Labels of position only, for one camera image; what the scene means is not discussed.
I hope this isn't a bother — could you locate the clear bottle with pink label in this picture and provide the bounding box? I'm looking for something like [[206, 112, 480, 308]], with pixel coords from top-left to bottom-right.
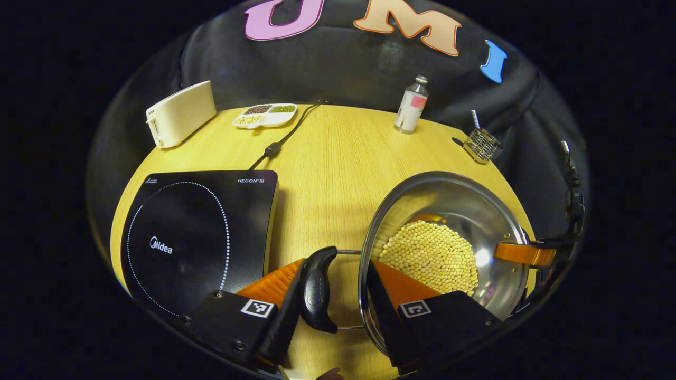
[[393, 75, 429, 135]]

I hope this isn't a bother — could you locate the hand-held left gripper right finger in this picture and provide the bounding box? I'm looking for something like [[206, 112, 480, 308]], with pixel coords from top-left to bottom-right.
[[366, 259, 502, 373]]

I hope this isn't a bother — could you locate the black power cable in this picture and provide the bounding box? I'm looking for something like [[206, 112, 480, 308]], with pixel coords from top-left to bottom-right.
[[248, 99, 328, 170]]

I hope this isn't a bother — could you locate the white divided dish of beans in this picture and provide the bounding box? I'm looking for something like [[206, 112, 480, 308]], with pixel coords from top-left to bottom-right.
[[233, 103, 298, 129]]

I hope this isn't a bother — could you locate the pile of yellow soybeans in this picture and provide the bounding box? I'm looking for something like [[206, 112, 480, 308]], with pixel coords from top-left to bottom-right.
[[378, 220, 479, 297]]

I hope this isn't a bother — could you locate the steel pot with black handles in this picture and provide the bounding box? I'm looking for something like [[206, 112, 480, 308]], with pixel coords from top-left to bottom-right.
[[299, 170, 532, 357]]

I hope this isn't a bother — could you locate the black induction cooktop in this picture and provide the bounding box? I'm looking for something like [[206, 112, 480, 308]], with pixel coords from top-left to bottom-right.
[[120, 169, 279, 317]]

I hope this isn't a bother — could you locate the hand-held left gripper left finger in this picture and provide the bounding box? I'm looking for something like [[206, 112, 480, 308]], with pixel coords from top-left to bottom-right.
[[180, 259, 308, 370]]

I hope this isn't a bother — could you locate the white toaster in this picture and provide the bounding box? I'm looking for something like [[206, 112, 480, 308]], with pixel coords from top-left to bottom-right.
[[146, 80, 217, 149]]

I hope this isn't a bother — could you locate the small wire basket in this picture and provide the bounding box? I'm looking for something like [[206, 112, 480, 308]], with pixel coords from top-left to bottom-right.
[[463, 127, 502, 164]]

